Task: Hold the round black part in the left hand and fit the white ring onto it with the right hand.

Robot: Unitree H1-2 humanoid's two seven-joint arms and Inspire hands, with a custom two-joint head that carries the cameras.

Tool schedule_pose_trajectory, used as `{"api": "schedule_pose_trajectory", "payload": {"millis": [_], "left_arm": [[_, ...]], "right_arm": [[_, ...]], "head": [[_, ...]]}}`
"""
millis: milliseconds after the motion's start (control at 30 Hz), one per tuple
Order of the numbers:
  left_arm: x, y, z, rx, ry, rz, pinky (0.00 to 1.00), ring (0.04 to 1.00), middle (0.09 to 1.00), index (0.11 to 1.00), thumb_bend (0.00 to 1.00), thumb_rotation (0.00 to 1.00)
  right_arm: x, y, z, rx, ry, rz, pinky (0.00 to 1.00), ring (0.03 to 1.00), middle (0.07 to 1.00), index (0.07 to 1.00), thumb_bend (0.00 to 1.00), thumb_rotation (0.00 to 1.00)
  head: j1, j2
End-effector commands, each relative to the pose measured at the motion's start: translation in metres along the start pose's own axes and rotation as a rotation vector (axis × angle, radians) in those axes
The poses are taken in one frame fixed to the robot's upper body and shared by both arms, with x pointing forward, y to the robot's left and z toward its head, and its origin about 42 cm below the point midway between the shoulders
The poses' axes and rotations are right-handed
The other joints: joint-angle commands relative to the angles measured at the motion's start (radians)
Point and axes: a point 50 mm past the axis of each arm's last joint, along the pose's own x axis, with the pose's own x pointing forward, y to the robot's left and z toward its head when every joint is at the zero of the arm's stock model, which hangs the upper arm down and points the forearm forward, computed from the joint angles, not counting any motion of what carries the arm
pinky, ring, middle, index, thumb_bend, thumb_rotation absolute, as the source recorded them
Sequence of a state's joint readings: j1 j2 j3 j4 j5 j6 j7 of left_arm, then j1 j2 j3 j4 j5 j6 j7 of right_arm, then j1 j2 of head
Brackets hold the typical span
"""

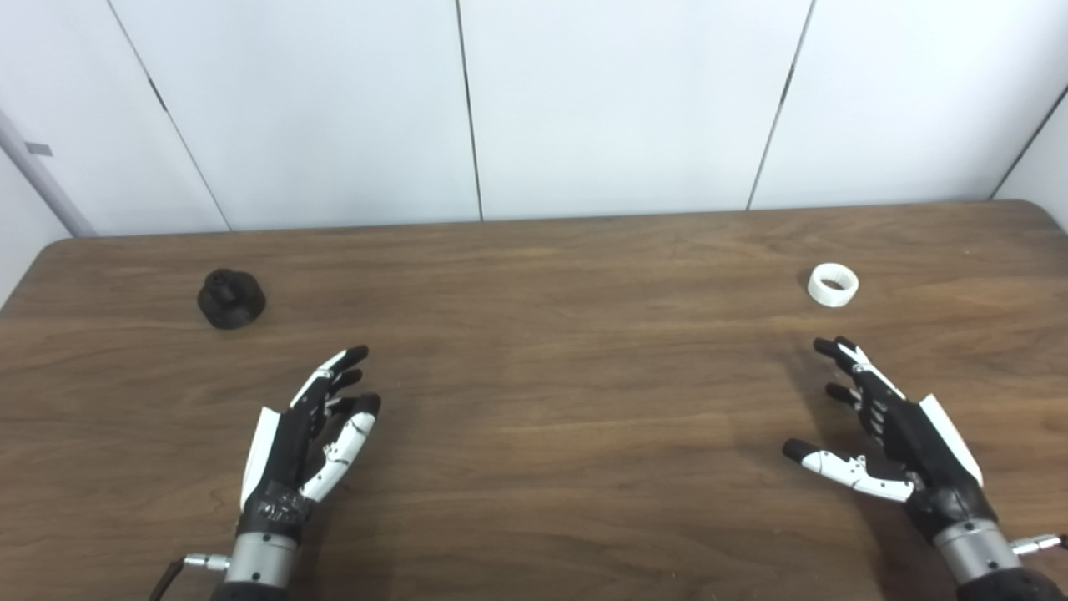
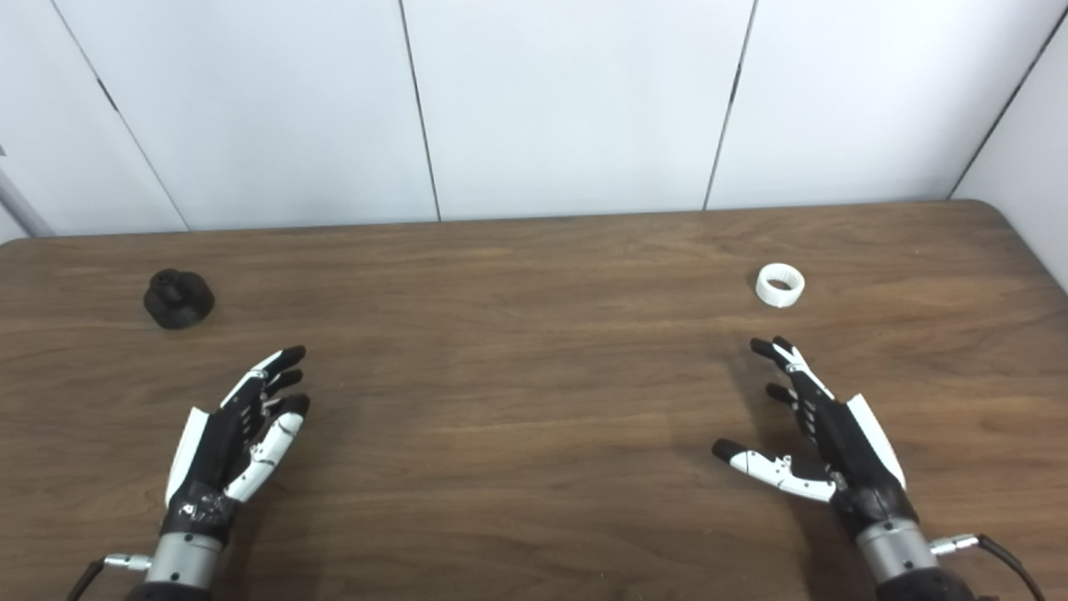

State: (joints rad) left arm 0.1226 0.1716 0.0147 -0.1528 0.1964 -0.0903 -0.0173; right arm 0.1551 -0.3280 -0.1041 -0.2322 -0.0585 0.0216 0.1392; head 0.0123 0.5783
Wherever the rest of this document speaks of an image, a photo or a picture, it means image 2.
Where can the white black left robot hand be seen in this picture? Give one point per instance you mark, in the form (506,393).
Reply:
(213,446)

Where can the round black part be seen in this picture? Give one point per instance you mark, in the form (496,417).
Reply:
(179,302)

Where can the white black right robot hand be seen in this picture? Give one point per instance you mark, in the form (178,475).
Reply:
(851,451)

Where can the grey wall corner post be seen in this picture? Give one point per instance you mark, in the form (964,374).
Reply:
(21,204)

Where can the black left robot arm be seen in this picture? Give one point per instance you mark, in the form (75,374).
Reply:
(182,563)

